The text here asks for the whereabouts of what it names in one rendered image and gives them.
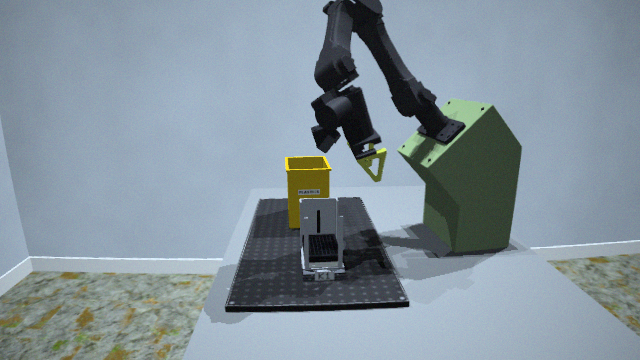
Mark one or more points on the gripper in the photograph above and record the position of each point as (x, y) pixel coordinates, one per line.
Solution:
(372, 138)

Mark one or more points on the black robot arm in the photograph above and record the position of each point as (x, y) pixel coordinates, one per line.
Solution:
(335, 65)

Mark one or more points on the yellow open-top bin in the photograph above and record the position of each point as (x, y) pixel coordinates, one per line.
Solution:
(308, 177)

